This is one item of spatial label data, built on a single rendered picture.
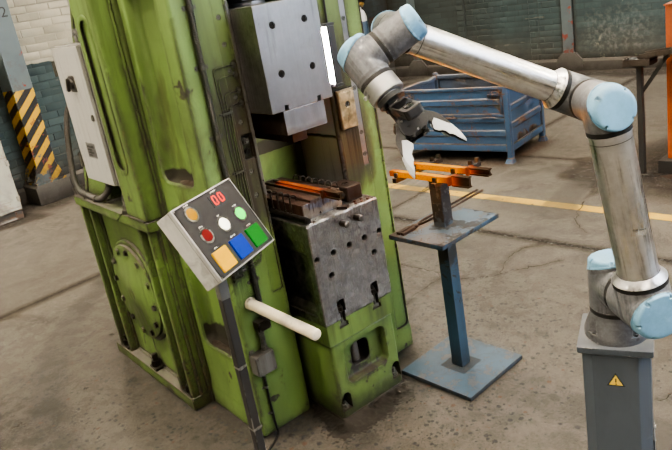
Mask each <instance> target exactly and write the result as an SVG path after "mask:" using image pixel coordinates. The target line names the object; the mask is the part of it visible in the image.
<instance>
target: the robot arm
mask: <svg viewBox="0 0 672 450"><path fill-rule="evenodd" d="M403 53H406V54H411V55H414V56H417V57H420V58H423V59H426V60H428V61H431V62H434V63H437V64H440V65H443V66H445V67H448V68H451V69H454V70H457V71H460V72H462V73H465V74H468V75H471V76H474V77H477V78H479V79H482V80H485V81H488V82H491V83H494V84H496V85H499V86H502V87H505V88H508V89H511V90H513V91H516V92H519V93H522V94H525V95H528V96H530V97H533V98H536V99H539V100H542V102H543V105H544V107H545V108H548V109H551V110H553V111H556V112H559V113H562V114H564V115H567V116H570V117H573V118H576V119H578V120H581V121H583V124H584V129H585V133H586V137H587V139H588V142H589V146H590V151H591V156H592V160H593V165H594V169H595V174H596V179H597V183H598V188H599V192H600V197H601V202H602V206H603V211H604V215H605V220H606V225H607V229H608V234H609V239H610V243H611V248H612V249H605V250H600V251H597V252H595V253H592V254H591V255H590V256H589V257H588V262H587V273H588V289H589V306H590V310H589V313H588V315H587V318H586V321H585V323H584V332H585V335H586V336H587V338H588V339H590V340H591V341H593V342H594V343H597V344H599V345H603V346H607V347H616V348H623V347H631V346H635V345H638V344H640V343H642V342H644V341H645V340H646V339H661V338H664V337H666V336H668V335H670V334H672V290H671V285H670V280H669V275H668V272H667V270H666V269H665V268H664V267H662V266H660V265H658V259H657V254H656V249H655V244H654V239H653V234H652V228H651V223H650V218H649V213H648V208H647V203H646V197H645V192H644V187H643V182H642V177H641V172H640V166H639V161H638V156H637V151H636V146H635V141H634V136H633V124H632V122H633V121H634V120H633V119H634V117H635V116H636V113H637V103H636V99H635V97H634V95H633V94H632V93H631V91H629V90H628V89H627V88H625V87H623V86H622V85H620V84H617V83H614V82H606V81H602V80H598V79H595V78H591V77H588V76H585V75H582V74H579V73H576V72H573V71H570V70H567V69H565V68H559V69H557V70H555V71H553V70H551V69H548V68H545V67H542V66H540V65H537V64H534V63H531V62H528V61H526V60H523V59H520V58H517V57H515V56H512V55H509V54H506V53H504V52H501V51H498V50H495V49H493V48H490V47H487V46H484V45H482V44H479V43H476V42H473V41H470V40H468V39H465V38H462V37H459V36H457V35H454V34H451V33H449V32H446V31H443V30H440V29H438V28H435V27H432V26H429V25H427V24H424V23H423V21H422V20H421V18H420V17H419V15H418V14H417V13H416V11H415V10H414V9H413V8H412V7H411V6H410V5H409V4H405V5H404V6H401V7H400V8H399V10H397V11H396V12H395V11H392V10H386V11H383V12H381V13H379V14H378V15H377V16H376V17H375V18H374V20H373V22H372V25H371V32H370V33H368V34H367V35H366V36H365V35H364V34H362V33H358V34H355V35H354V36H353V37H350V38H349V39H348V40H347V41H346V42H345V43H344V44H343V45H342V47H341V48H340V50H339V52H338V56H337V60H338V62H339V64H340V65H341V67H342V68H343V71H344V72H346V73H347V74H348V76H349V77H350V78H351V80H352V81H353V82H354V83H355V85H356V86H357V87H358V88H359V90H360V91H361V92H362V93H363V95H364V96H365V97H364V100H365V101H367V100H368V101H369V103H370V104H371V105H372V106H373V108H379V109H380V110H381V111H382V112H384V111H385V112H386V113H387V114H389V115H390V116H391V117H392V119H393V120H394V121H395V124H393V125H394V126H393V133H394V134H395V135H396V139H395V141H396V146H397V148H398V150H399V152H400V154H401V156H402V160H403V162H404V165H405V167H406V169H407V171H408V173H409V174H410V175H411V176H412V177H413V179H416V169H415V167H414V164H413V163H414V158H413V156H412V153H413V150H414V145H413V144H414V143H415V142H416V140H417V139H419V138H420V137H422V136H424V135H425V134H427V132H428V133H429V130H430V129H429V128H428V127H427V122H429V123H430V127H432V128H433V130H434V131H435V132H442V133H443V134H444V135H447V136H454V137H456V138H457V139H458V140H461V141H464V142H466V141H467V139H466V137H465V136H464V135H463V133H462V132H461V131H460V130H459V129H457V128H456V127H455V126H454V125H453V124H451V123H450V121H448V120H447V119H446V118H444V117H443V116H442V115H440V114H439V113H437V112H434V111H428V110H425V109H423V107H422V105H421V103H420V102H419V101H416V100H412V99H409V98H405V97H403V96H404V94H405V92H404V91H403V90H402V88H403V83H402V82H401V80H400V79H399V78H398V77H397V76H396V74H395V73H394V72H393V71H392V70H391V68H390V67H389V66H388V65H390V64H391V63H392V62H393V61H394V60H396V59H397V58H398V57H400V56H401V55H402V54H403Z"/></svg>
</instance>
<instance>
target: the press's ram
mask: <svg viewBox="0 0 672 450"><path fill-rule="evenodd" d="M229 13H230V18H231V23H232V28H233V32H234V37H235V42H236V47H237V51H238V56H239V61H240V66H241V71H242V75H243V80H244V85H245V90H246V94H247V99H248V104H249V109H250V113H254V114H268V115H274V114H277V113H281V112H284V111H285V110H290V109H294V108H297V107H300V106H303V105H307V104H310V103H313V102H317V101H318V100H323V99H326V98H330V97H332V96H333V95H332V89H331V83H330V77H329V71H328V65H327V59H326V54H325V48H324V42H323V36H322V30H321V24H320V18H319V12H318V7H317V1H316V0H274V1H267V2H265V3H260V4H255V5H249V6H244V7H238V8H232V9H229Z"/></svg>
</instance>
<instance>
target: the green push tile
mask: <svg viewBox="0 0 672 450"><path fill-rule="evenodd" d="M244 232H245V233H246V234H247V236H248V237H249V238H250V240H251V241H252V242H253V244H254V245H255V246H256V248H257V247H259V246H260V245H261V244H263V243H264V242H265V241H266V240H268V237H267V236H266V234H265V233H264V232H263V230H262V229H261V228H260V226H259V225H258V223H257V222H255V223H254V224H252V225H251V226H250V227H248V228H247V229H245V230H244Z"/></svg>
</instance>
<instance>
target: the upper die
mask: <svg viewBox="0 0 672 450"><path fill-rule="evenodd" d="M250 114H251V118H252V123H253V128H254V132H258V133H267V134H276V135H285V136H289V135H292V134H295V133H298V132H301V131H304V130H307V129H310V128H313V127H316V126H319V125H322V124H325V123H327V117H326V111H325V105H324V100H318V101H317V102H313V103H310V104H307V105H303V106H300V107H297V108H294V109H290V110H285V111H284V112H281V113H277V114H274V115H268V114H254V113H250Z"/></svg>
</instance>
